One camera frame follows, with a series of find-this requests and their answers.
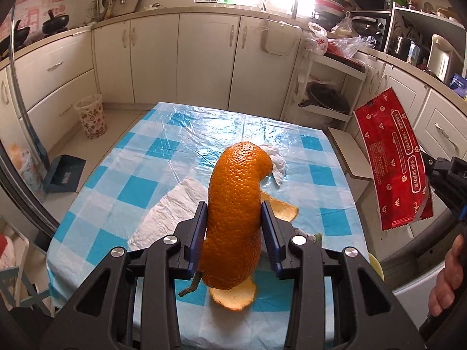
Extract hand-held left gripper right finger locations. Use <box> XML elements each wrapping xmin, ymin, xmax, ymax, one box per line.
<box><xmin>260</xmin><ymin>200</ymin><xmax>426</xmax><ymax>350</ymax></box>

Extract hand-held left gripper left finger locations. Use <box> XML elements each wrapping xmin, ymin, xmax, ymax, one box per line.
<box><xmin>44</xmin><ymin>200</ymin><xmax>208</xmax><ymax>350</ymax></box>

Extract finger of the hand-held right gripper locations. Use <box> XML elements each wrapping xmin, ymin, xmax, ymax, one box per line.
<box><xmin>419</xmin><ymin>146</ymin><xmax>467</xmax><ymax>179</ymax></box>
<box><xmin>425</xmin><ymin>175</ymin><xmax>467</xmax><ymax>223</ymax></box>

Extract large orange peel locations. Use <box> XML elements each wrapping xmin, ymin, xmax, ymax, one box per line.
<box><xmin>199</xmin><ymin>141</ymin><xmax>274</xmax><ymax>290</ymax></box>

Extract red snack wrapper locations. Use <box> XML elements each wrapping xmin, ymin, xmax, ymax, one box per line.
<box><xmin>353</xmin><ymin>87</ymin><xmax>434</xmax><ymax>231</ymax></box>

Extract yellow plastic bin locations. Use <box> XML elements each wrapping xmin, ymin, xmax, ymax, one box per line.
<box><xmin>368</xmin><ymin>251</ymin><xmax>384</xmax><ymax>281</ymax></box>

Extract person's right hand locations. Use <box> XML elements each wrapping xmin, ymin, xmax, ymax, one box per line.
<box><xmin>428</xmin><ymin>231</ymin><xmax>467</xmax><ymax>316</ymax></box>

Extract small orange peel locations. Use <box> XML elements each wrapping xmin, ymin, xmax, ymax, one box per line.
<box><xmin>209</xmin><ymin>277</ymin><xmax>258</xmax><ymax>312</ymax></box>
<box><xmin>261</xmin><ymin>191</ymin><xmax>300</xmax><ymax>223</ymax></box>

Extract flat white tissue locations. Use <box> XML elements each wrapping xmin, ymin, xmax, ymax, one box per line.
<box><xmin>128</xmin><ymin>178</ymin><xmax>212</xmax><ymax>252</ymax></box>

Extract white drawer unit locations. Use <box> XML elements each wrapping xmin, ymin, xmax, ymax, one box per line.
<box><xmin>416</xmin><ymin>87</ymin><xmax>467</xmax><ymax>168</ymax></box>

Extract crumpled white tissue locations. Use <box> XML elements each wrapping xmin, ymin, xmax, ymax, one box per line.
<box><xmin>261</xmin><ymin>144</ymin><xmax>289</xmax><ymax>186</ymax></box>

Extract blue box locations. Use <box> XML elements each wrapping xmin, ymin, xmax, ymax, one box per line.
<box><xmin>449</xmin><ymin>74</ymin><xmax>467</xmax><ymax>99</ymax></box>

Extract blue checked tablecloth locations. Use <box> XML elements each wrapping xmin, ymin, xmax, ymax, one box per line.
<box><xmin>47</xmin><ymin>101</ymin><xmax>373</xmax><ymax>350</ymax></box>

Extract white wooden stool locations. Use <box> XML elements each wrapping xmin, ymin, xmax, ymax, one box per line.
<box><xmin>326</xmin><ymin>127</ymin><xmax>376</xmax><ymax>205</ymax></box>

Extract white thermo pot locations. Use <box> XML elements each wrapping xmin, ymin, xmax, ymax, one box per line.
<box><xmin>427</xmin><ymin>34</ymin><xmax>464</xmax><ymax>83</ymax></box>

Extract black jar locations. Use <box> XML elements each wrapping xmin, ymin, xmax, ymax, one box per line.
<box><xmin>388</xmin><ymin>36</ymin><xmax>413</xmax><ymax>59</ymax></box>

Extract black frying pan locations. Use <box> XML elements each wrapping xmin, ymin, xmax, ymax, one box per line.
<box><xmin>298</xmin><ymin>82</ymin><xmax>351</xmax><ymax>114</ymax></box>

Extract blue dustpan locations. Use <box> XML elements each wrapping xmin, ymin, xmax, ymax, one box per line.
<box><xmin>46</xmin><ymin>155</ymin><xmax>87</xmax><ymax>194</ymax></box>

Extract white shelf unit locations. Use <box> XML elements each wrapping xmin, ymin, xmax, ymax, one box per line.
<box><xmin>383</xmin><ymin>2</ymin><xmax>467</xmax><ymax>81</ymax></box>

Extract floral waste basket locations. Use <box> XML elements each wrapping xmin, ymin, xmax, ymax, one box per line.
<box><xmin>74</xmin><ymin>94</ymin><xmax>107</xmax><ymax>140</ymax></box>

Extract clear plastic bag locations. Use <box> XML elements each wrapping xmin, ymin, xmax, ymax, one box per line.
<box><xmin>326</xmin><ymin>34</ymin><xmax>376</xmax><ymax>61</ymax></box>

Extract black toaster oven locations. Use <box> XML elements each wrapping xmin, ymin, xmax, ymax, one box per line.
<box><xmin>350</xmin><ymin>11</ymin><xmax>393</xmax><ymax>52</ymax></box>

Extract white corner rack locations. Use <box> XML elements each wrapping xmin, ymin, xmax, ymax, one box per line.
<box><xmin>283</xmin><ymin>40</ymin><xmax>368</xmax><ymax>123</ymax></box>

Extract plastic bag of food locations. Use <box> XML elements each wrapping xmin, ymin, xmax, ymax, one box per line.
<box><xmin>330</xmin><ymin>11</ymin><xmax>354</xmax><ymax>38</ymax></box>

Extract white kitchen base cabinets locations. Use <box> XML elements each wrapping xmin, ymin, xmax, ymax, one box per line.
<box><xmin>0</xmin><ymin>11</ymin><xmax>431</xmax><ymax>161</ymax></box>

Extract white and red plastic bag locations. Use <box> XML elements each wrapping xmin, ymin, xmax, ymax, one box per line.
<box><xmin>306</xmin><ymin>22</ymin><xmax>328</xmax><ymax>56</ymax></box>

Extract blue wooden rack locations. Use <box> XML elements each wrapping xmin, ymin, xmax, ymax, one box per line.
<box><xmin>0</xmin><ymin>266</ymin><xmax>52</xmax><ymax>318</ymax></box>

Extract white hanging door bin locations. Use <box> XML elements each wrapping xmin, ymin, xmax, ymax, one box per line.
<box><xmin>260</xmin><ymin>18</ymin><xmax>300</xmax><ymax>56</ymax></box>

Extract stack of pots and dishes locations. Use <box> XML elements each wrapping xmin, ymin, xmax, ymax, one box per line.
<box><xmin>314</xmin><ymin>0</ymin><xmax>353</xmax><ymax>32</ymax></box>

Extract grey hanging board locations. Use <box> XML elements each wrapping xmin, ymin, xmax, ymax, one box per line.
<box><xmin>109</xmin><ymin>0</ymin><xmax>141</xmax><ymax>17</ymax></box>

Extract black wok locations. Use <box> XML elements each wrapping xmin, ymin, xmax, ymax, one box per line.
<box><xmin>42</xmin><ymin>10</ymin><xmax>70</xmax><ymax>36</ymax></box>

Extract grey sliding door frame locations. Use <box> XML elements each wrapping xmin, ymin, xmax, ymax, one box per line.
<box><xmin>0</xmin><ymin>18</ymin><xmax>61</xmax><ymax>237</ymax></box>

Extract wall utensil rack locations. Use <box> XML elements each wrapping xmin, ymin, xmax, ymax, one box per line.
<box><xmin>89</xmin><ymin>0</ymin><xmax>141</xmax><ymax>22</ymax></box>

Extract pink wall stickers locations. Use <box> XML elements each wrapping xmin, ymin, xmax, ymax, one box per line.
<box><xmin>0</xmin><ymin>0</ymin><xmax>68</xmax><ymax>41</ymax></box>

